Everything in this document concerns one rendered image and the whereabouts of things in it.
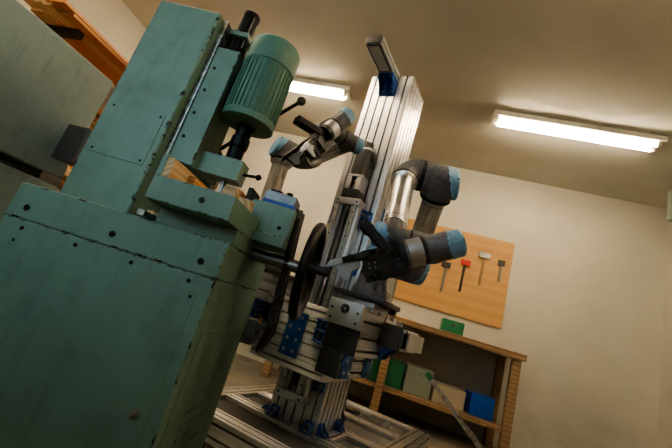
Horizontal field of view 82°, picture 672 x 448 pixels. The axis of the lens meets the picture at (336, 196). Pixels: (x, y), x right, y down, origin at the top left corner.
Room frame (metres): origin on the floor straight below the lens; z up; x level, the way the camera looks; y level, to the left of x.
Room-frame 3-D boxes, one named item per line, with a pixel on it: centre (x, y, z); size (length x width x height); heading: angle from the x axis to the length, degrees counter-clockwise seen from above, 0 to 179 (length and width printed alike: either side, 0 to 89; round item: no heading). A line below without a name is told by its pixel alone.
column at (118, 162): (1.21, 0.64, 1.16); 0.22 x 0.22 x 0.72; 83
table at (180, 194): (1.18, 0.24, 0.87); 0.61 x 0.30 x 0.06; 173
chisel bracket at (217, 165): (1.18, 0.37, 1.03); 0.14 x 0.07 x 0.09; 83
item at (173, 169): (1.19, 0.37, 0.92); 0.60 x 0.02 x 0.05; 173
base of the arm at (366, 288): (1.63, -0.25, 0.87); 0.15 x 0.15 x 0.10
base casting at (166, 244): (1.19, 0.47, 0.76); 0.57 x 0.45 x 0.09; 83
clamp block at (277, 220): (1.17, 0.16, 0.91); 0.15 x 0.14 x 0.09; 173
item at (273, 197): (1.18, 0.15, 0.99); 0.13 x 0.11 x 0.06; 173
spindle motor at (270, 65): (1.18, 0.35, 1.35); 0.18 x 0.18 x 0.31
